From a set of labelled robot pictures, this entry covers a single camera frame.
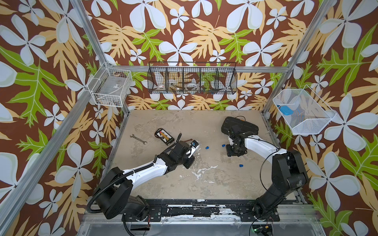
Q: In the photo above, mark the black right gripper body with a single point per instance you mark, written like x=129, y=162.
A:
x=232, y=150

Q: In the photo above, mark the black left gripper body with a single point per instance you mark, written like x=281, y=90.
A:
x=185, y=160

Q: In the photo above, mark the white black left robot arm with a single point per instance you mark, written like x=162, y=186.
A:
x=113, y=195

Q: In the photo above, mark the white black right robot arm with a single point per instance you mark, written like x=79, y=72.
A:
x=288, y=172

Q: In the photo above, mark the black plastic case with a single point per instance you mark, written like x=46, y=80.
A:
x=232, y=126

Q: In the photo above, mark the black battery charging board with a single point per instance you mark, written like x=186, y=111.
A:
x=164, y=136

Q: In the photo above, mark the silver open-end wrench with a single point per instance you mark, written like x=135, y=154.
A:
x=138, y=139

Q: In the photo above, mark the blue object in basket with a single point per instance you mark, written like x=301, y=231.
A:
x=286, y=111

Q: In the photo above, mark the white mesh basket right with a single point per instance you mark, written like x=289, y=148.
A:
x=311, y=113

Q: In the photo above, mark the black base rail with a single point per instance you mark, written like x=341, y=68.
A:
x=157, y=209

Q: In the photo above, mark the black wire basket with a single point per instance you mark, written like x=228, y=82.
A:
x=192, y=77

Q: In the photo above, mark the white wire basket left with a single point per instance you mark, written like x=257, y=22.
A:
x=110, y=86

